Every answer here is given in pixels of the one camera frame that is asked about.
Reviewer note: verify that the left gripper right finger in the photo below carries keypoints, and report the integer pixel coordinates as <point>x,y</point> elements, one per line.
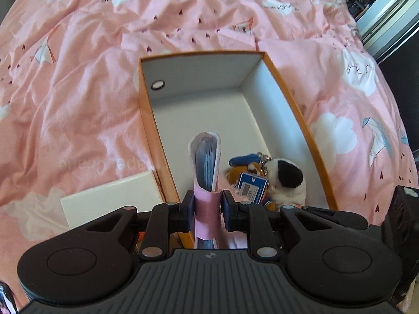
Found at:
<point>253,220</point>

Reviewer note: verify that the pink patterned duvet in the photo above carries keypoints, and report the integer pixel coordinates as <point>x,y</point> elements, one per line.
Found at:
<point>96,91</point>

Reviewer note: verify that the orange plush keychain with tag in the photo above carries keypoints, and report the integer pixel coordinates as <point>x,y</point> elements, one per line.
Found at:
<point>248,174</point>

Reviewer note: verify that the white black plush toy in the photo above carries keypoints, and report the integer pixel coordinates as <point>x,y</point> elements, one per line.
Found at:
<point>286,183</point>

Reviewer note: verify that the orange white cardboard box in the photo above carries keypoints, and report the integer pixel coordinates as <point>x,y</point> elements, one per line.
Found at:
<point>238,95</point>

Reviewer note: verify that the pink notebook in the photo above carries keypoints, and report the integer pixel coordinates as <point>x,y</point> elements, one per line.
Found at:
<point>205,152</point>

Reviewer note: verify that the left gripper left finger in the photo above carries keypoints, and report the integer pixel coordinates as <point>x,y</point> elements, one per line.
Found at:
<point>164,220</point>

